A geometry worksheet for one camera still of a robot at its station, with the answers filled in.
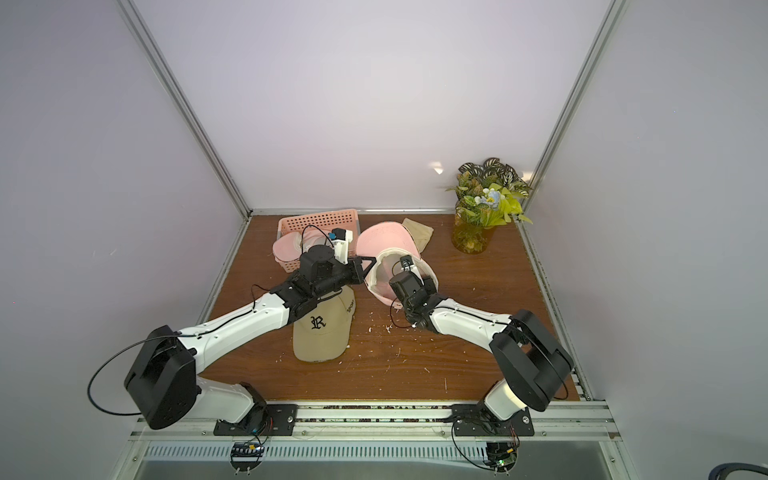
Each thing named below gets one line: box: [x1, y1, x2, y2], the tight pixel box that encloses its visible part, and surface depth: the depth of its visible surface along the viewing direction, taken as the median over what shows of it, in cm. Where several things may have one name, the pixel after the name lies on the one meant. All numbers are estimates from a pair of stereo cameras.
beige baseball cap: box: [292, 285, 356, 363], surface depth 87 cm
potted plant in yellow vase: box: [445, 158, 533, 254], surface depth 102 cm
